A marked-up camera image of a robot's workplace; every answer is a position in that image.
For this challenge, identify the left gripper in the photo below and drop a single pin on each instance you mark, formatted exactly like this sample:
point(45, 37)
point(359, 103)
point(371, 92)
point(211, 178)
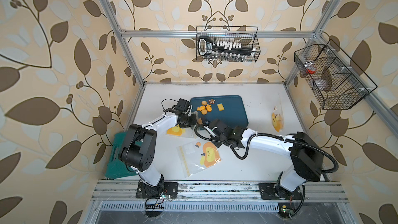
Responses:
point(193, 121)

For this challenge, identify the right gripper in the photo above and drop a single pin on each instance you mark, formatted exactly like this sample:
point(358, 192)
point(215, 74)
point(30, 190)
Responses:
point(212, 136)

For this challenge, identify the orange duck zip bag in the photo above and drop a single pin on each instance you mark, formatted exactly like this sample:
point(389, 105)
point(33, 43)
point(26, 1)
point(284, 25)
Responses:
point(179, 132)

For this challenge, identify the clear duck zip bag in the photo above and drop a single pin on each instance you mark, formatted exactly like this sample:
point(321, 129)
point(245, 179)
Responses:
point(277, 115)

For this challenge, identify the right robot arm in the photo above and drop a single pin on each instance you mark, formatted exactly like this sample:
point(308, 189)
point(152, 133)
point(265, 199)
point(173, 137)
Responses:
point(305, 156)

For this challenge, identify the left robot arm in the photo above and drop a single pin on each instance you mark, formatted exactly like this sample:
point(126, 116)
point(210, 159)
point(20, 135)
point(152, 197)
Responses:
point(138, 148)

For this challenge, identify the clear zip bag yellow strip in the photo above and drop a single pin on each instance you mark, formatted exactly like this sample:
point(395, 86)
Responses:
point(197, 156)

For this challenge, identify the orange cookie cluster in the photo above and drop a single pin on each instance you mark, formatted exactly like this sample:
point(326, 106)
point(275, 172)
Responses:
point(204, 110)

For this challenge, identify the yellow square cookie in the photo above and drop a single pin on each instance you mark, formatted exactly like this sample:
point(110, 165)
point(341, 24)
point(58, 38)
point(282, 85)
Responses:
point(220, 107)

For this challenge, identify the teal tray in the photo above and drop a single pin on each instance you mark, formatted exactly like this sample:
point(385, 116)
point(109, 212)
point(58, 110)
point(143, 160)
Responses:
point(234, 113)

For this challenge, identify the green box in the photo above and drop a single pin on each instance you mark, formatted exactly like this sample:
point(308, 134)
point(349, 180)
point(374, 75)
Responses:
point(116, 169)

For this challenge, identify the red item in basket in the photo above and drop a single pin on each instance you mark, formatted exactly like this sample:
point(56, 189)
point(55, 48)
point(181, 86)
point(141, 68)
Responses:
point(311, 69)

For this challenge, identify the back wire basket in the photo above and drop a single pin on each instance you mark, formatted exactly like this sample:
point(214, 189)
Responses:
point(248, 36)

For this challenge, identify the wire basket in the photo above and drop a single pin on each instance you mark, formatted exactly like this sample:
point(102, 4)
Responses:
point(340, 82)
point(248, 36)

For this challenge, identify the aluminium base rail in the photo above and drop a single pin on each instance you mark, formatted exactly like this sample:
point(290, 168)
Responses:
point(246, 191)

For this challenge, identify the right wire basket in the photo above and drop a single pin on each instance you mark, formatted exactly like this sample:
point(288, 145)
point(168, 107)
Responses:
point(340, 82)

